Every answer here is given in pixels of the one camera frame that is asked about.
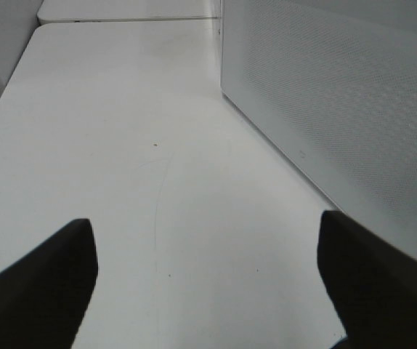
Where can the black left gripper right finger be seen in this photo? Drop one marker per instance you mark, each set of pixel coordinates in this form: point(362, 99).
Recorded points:
point(372, 285)

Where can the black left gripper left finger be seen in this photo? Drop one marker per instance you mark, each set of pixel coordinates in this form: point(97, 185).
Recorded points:
point(45, 294)

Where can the white microwave door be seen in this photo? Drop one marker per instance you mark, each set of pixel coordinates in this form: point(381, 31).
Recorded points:
point(333, 85)

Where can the white adjacent table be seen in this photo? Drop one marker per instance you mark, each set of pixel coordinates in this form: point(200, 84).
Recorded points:
point(78, 11)

